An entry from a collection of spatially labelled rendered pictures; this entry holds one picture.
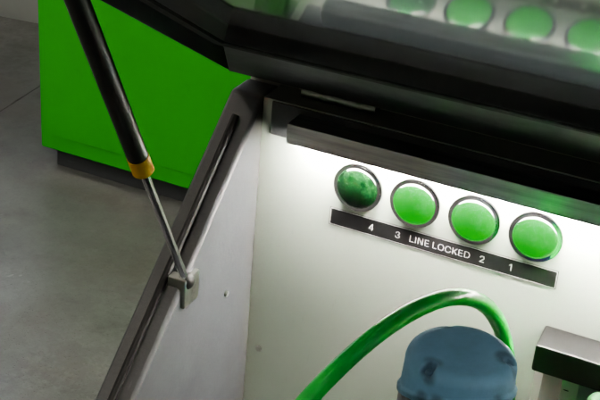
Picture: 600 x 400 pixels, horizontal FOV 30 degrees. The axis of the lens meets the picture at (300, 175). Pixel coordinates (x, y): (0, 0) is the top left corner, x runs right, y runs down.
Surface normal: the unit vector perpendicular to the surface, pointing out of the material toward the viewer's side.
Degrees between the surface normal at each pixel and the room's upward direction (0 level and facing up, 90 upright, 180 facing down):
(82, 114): 90
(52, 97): 90
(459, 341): 0
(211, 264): 90
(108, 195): 0
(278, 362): 90
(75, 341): 0
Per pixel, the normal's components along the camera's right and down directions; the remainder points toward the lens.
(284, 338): -0.42, 0.38
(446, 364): 0.09, -0.90
